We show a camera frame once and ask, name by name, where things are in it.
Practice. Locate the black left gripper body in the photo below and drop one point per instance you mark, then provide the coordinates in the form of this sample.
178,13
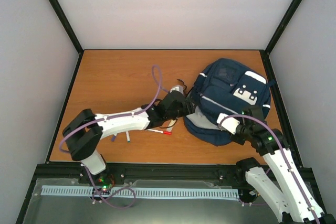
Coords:
187,111

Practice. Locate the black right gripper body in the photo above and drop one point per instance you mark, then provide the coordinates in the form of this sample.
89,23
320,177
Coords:
246,130

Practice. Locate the navy blue student backpack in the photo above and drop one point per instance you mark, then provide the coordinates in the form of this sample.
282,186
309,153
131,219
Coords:
225,86

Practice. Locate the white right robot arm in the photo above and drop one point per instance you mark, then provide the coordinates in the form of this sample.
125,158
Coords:
288,197

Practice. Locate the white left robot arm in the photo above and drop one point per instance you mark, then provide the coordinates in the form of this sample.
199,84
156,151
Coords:
82,135

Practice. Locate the red capped white marker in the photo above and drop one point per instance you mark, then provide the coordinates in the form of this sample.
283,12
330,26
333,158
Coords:
159,131

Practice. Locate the green capped white marker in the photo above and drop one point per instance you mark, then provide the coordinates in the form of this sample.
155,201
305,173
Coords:
128,137

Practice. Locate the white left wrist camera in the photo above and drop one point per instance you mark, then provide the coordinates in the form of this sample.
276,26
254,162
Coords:
178,88

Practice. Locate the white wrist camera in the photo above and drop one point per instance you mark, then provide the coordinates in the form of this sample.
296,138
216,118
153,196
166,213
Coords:
178,88
224,122

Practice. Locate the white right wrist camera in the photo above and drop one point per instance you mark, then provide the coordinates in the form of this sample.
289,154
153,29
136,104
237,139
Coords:
224,122

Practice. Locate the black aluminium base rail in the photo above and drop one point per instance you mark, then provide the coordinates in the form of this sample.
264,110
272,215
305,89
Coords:
226,175

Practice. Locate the light blue slotted cable duct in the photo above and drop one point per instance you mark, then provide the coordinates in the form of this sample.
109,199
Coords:
142,193

